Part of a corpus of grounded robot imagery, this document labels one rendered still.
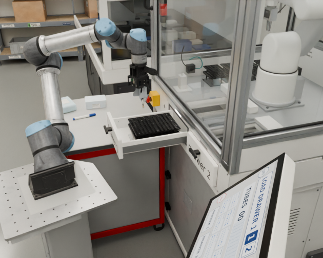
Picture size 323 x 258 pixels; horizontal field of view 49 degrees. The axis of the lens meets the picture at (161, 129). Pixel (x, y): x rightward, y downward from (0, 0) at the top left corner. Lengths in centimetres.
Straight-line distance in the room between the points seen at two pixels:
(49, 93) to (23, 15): 379
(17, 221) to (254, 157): 94
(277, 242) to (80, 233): 111
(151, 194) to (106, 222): 32
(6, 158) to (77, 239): 175
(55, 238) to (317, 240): 125
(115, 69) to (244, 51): 146
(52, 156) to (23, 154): 182
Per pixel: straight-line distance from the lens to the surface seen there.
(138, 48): 167
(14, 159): 332
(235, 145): 128
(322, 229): 194
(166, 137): 167
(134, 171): 203
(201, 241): 102
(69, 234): 171
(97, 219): 220
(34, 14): 549
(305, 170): 157
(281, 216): 86
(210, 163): 144
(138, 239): 239
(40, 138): 158
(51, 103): 177
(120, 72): 248
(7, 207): 160
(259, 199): 94
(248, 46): 114
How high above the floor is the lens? 175
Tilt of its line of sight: 30 degrees down
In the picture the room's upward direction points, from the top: straight up
